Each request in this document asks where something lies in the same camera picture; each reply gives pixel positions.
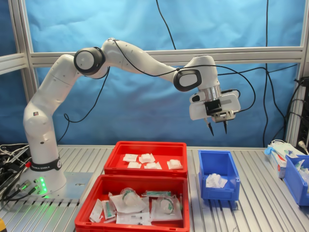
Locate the black equipment rack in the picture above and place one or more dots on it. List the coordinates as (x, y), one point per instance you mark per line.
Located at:
(305, 125)

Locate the red plastic crate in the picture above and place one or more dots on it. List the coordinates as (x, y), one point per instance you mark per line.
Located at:
(144, 172)

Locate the aluminium profile frame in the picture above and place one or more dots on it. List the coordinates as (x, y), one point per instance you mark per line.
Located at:
(169, 56)

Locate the white power plug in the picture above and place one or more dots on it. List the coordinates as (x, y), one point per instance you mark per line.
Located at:
(301, 144)

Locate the green syringe packet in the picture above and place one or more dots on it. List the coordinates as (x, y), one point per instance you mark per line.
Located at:
(157, 193)
(109, 210)

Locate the white needle packet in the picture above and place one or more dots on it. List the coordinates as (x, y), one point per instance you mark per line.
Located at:
(132, 218)

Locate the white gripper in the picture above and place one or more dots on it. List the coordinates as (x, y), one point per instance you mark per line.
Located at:
(196, 108)

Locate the clear blister bandage packet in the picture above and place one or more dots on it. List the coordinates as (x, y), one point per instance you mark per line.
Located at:
(134, 165)
(146, 158)
(152, 166)
(220, 180)
(174, 164)

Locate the printed white bandage packet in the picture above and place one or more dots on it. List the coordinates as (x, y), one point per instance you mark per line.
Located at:
(130, 157)
(209, 181)

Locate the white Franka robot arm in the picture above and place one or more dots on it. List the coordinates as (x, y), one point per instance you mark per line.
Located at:
(48, 96)

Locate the yellow emergency stop button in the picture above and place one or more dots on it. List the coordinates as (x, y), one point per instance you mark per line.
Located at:
(2, 226)

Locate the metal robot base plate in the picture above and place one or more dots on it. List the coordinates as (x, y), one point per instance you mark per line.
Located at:
(77, 188)

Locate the red crate with white label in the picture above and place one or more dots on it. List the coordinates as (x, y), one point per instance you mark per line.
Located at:
(82, 223)

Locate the flat printed paper packet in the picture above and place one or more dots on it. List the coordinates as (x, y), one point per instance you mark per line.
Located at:
(96, 210)

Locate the white sealed medical packet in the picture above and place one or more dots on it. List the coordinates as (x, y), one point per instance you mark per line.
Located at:
(299, 166)

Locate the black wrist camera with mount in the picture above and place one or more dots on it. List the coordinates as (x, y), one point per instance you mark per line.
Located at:
(223, 116)

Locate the small clear syringe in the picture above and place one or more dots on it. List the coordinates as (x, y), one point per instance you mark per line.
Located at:
(181, 203)

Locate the blue fabric backdrop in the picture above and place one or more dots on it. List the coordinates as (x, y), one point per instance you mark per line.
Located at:
(144, 108)

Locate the white box with gloves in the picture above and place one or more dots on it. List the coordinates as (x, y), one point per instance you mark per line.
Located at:
(277, 164)

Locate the blue plastic bin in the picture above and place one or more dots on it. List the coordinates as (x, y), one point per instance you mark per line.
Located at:
(293, 191)
(217, 193)

